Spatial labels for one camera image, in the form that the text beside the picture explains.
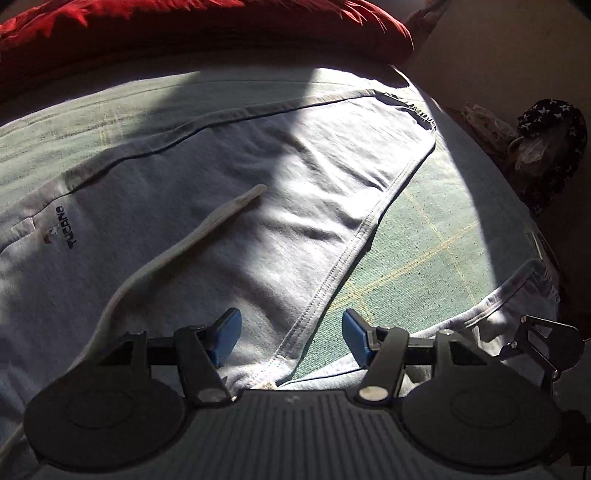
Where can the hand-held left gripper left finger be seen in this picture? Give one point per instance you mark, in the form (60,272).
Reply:
(226,334)

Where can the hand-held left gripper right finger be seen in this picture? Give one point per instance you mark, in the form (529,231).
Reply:
(358,337)

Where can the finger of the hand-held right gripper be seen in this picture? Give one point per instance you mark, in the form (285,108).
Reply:
(517,341)

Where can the grey sweatpants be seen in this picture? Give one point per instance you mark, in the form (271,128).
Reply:
(231,207)

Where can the bed with green plaid sheet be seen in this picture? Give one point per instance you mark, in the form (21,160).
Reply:
(425,240)

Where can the clear plastic bag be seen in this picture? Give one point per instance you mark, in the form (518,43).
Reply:
(535,154)

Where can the dark star-print cloth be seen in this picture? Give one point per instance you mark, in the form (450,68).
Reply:
(565,120)

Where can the red quilt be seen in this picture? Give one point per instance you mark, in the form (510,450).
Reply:
(184,32)

